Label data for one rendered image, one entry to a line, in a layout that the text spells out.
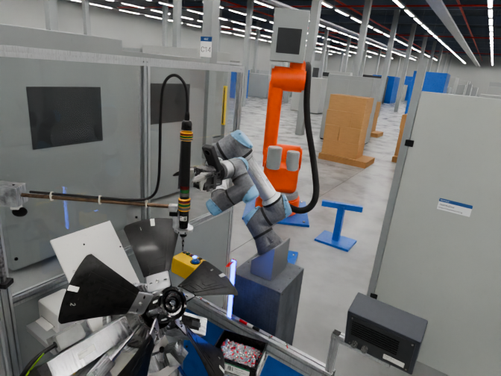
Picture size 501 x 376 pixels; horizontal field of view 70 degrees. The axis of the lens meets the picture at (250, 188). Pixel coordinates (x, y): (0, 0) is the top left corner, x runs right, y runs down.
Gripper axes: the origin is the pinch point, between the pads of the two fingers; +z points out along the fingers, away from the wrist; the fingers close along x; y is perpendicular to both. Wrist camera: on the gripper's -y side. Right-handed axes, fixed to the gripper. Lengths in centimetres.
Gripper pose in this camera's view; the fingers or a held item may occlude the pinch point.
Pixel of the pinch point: (184, 175)
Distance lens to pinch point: 128.5
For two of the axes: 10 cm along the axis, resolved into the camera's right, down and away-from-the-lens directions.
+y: -0.9, 9.4, 3.2
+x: -8.2, -2.5, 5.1
